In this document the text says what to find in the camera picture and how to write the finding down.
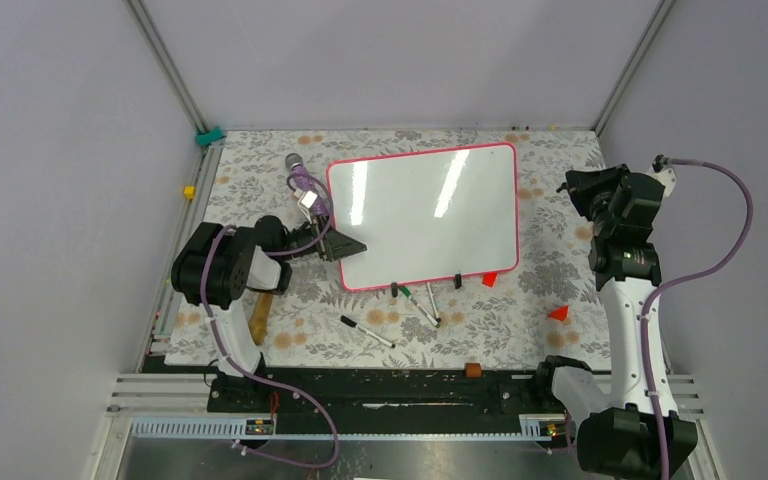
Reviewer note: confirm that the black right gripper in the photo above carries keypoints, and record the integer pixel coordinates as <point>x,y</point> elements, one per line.
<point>581,185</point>

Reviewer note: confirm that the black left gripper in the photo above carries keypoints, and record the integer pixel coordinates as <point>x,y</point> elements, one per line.
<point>335,244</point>

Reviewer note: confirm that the pink framed whiteboard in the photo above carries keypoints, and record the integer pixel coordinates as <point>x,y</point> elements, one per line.
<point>427,216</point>

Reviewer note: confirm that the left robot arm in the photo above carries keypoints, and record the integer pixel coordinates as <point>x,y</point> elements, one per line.
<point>219,263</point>

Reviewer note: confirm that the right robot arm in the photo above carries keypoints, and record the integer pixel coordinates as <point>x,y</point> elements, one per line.
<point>634,430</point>

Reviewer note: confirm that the black capped marker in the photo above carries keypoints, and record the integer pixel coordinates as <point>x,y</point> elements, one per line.
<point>367,332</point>

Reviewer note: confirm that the green capped marker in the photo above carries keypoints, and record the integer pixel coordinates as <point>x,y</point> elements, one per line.
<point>426,314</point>

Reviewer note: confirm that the purple glitter microphone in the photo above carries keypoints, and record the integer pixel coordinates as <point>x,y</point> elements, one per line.
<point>304,181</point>

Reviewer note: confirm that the wooden rolling pin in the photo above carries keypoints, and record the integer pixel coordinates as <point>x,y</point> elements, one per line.
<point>258,320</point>

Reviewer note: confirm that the blue capped marker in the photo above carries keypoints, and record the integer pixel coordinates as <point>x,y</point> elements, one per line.
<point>433,302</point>

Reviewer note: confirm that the red triangular block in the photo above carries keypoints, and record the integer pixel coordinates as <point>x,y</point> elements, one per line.
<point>560,314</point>

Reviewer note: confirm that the small orange red block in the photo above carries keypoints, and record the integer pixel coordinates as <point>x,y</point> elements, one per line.
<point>490,279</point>

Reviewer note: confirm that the teal corner clamp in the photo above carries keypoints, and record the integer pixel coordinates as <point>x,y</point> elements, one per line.
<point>207,138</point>

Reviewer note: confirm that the brown small cube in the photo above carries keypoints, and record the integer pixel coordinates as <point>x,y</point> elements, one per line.
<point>473,370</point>

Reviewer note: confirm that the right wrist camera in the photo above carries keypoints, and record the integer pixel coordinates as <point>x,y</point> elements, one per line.
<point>662,171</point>

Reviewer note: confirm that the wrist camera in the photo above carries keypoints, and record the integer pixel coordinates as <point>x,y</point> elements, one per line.
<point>306,200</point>
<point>662,171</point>

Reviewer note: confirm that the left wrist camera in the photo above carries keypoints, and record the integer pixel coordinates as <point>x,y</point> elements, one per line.
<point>306,200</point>

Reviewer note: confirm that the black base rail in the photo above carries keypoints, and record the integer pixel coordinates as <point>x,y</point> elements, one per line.
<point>391,402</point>

